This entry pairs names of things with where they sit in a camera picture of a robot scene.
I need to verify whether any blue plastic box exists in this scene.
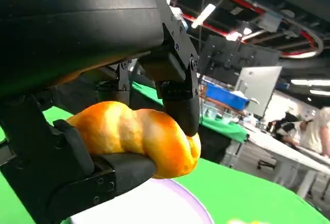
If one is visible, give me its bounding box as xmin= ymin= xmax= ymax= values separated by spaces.
xmin=205 ymin=82 xmax=251 ymax=111

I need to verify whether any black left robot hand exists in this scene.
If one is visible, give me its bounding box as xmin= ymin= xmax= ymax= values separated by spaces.
xmin=0 ymin=0 xmax=201 ymax=224

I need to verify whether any person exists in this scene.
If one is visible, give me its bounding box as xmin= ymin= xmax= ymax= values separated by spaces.
xmin=300 ymin=107 xmax=330 ymax=157
xmin=267 ymin=112 xmax=302 ymax=146

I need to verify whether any black monitor back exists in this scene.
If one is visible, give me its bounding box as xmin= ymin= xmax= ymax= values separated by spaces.
xmin=198 ymin=35 xmax=281 ymax=87

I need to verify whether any white ceiling light tube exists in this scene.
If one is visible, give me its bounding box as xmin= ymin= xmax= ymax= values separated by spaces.
xmin=191 ymin=3 xmax=217 ymax=29

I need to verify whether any lilac plate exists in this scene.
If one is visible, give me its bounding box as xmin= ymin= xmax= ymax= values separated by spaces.
xmin=63 ymin=178 xmax=215 ymax=224

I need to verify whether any white desk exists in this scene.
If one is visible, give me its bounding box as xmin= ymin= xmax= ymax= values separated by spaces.
xmin=221 ymin=125 xmax=330 ymax=200

